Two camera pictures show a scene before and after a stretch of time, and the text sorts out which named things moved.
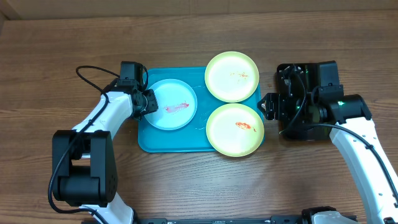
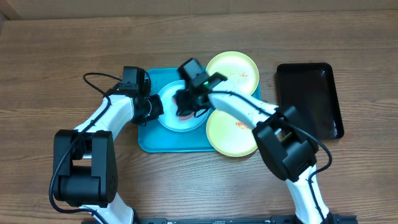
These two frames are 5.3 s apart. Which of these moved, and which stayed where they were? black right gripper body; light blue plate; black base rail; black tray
Moved: black right gripper body; light blue plate
Stayed: black base rail; black tray
